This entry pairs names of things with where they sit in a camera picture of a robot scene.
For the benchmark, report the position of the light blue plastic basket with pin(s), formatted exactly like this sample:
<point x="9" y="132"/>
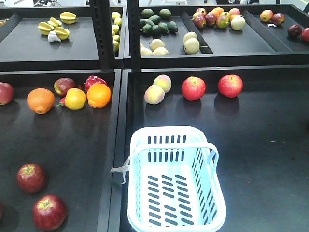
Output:
<point x="173" y="185"/>

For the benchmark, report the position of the peach front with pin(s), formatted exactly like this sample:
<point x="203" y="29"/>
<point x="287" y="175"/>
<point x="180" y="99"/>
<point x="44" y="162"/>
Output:
<point x="154" y="94"/>

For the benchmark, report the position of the peach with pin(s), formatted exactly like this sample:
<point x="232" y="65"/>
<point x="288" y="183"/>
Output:
<point x="154" y="94"/>
<point x="164" y="82"/>

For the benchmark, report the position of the peach back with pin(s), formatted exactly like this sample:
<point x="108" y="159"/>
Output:
<point x="164" y="82"/>

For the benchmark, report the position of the red apple back middle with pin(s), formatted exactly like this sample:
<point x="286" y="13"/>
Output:
<point x="193" y="88"/>

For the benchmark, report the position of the orange right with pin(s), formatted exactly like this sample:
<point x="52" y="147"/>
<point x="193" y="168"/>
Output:
<point x="98" y="95"/>

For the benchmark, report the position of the orange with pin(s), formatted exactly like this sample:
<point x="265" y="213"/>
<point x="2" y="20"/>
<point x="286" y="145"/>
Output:
<point x="40" y="100"/>
<point x="98" y="95"/>

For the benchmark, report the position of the red bell pepper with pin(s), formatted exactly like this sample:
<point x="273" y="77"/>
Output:
<point x="93" y="79"/>

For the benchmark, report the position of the yellow orange fruit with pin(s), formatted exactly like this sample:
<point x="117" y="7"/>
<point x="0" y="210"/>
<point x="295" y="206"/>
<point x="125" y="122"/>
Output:
<point x="75" y="99"/>

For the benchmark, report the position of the red apple back right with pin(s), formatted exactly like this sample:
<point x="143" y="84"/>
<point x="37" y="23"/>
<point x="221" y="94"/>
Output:
<point x="230" y="85"/>

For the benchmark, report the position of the black wooden display stand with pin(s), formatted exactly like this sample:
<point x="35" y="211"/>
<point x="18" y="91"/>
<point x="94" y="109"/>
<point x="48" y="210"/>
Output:
<point x="262" y="134"/>

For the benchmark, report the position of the bruised red apple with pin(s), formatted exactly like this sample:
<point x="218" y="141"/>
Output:
<point x="62" y="85"/>

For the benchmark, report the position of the orange left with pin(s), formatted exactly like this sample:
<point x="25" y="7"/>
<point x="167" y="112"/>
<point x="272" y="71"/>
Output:
<point x="40" y="100"/>

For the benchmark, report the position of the white garlic bulb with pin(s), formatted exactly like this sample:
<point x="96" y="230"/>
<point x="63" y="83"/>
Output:
<point x="52" y="37"/>

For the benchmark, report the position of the dark red apple front left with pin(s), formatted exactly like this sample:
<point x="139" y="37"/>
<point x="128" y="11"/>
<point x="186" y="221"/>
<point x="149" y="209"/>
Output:
<point x="31" y="178"/>

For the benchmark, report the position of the dark red apple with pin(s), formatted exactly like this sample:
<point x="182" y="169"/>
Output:
<point x="49" y="212"/>
<point x="31" y="178"/>

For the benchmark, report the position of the dark red apple front lower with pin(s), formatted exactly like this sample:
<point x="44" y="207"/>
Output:
<point x="49" y="212"/>

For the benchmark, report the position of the red apple far left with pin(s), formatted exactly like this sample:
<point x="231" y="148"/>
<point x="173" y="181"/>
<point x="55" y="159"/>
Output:
<point x="6" y="93"/>

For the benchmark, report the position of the black shelf upright post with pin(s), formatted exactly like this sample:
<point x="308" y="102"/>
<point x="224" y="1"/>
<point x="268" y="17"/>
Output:
<point x="100" y="10"/>

